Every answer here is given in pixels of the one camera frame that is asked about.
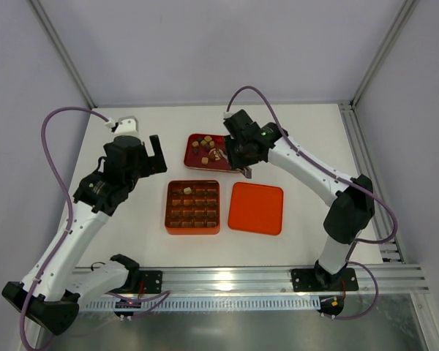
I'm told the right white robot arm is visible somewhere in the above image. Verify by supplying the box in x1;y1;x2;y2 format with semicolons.
224;118;375;289

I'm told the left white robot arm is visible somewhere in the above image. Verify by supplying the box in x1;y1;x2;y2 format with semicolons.
1;135;167;336

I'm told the orange compartment chocolate box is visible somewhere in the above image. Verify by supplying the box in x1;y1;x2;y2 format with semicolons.
164;180;220;235

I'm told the dark red metal tray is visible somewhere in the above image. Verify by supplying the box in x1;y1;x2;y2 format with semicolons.
184;133;237;173

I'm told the orange box lid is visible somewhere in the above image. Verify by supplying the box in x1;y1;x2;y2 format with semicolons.
228;182;284;236

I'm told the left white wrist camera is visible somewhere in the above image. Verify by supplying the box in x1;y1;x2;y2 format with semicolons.
105;116;139;137

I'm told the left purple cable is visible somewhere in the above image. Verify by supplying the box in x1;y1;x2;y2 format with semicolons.
18;106;171;351

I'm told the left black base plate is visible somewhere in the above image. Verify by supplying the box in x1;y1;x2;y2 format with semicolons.
134;270;163;295

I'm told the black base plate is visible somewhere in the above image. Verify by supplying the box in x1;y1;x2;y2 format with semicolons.
134;270;163;295
290;267;359;293

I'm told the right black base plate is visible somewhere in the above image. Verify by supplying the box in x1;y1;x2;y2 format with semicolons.
290;267;359;293

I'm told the white slotted cable duct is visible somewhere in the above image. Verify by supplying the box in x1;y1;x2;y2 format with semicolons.
82;295;320;313

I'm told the right aluminium frame rail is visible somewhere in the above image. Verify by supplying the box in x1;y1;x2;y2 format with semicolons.
339;103;405;264

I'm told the aluminium front rail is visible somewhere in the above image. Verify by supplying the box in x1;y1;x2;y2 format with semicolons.
69;264;430;295

